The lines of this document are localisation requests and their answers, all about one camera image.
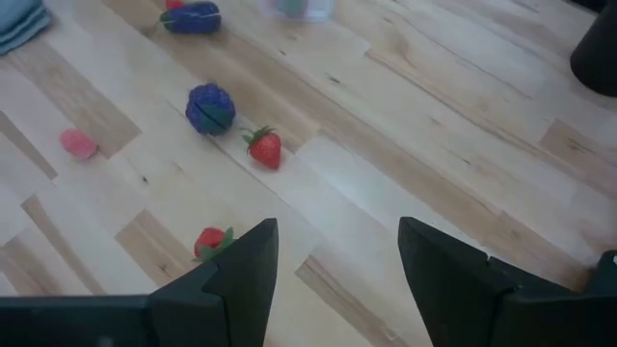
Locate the red toy strawberry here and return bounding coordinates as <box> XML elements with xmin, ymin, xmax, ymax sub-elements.
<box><xmin>240</xmin><ymin>125</ymin><xmax>283</xmax><ymax>171</ymax></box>
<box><xmin>192</xmin><ymin>226</ymin><xmax>237</xmax><ymax>264</ymax></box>

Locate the clear plastic tupperware container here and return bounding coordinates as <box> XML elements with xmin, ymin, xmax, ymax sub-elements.
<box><xmin>259</xmin><ymin>0</ymin><xmax>336</xmax><ymax>23</ymax></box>

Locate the folded blue cloth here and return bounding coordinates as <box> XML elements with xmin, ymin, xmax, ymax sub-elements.
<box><xmin>0</xmin><ymin>0</ymin><xmax>52</xmax><ymax>56</ymax></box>

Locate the purple toy grape bunch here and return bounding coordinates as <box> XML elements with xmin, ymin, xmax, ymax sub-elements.
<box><xmin>185</xmin><ymin>83</ymin><xmax>237</xmax><ymax>137</ymax></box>

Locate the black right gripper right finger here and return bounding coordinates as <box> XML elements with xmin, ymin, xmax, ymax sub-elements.
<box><xmin>397</xmin><ymin>216</ymin><xmax>617</xmax><ymax>347</ymax></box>

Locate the pink toy fruit ball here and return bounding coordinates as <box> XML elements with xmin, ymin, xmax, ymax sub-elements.
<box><xmin>59</xmin><ymin>127</ymin><xmax>100</xmax><ymax>161</ymax></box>

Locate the black plant pot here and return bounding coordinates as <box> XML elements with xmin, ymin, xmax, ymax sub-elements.
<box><xmin>569</xmin><ymin>0</ymin><xmax>617</xmax><ymax>98</ymax></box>

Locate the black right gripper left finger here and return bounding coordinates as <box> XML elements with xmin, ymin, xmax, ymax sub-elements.
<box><xmin>0</xmin><ymin>217</ymin><xmax>280</xmax><ymax>347</ymax></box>

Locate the purple toy eggplant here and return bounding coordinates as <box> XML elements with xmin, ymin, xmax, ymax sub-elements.
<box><xmin>158</xmin><ymin>1</ymin><xmax>223</xmax><ymax>36</ymax></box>

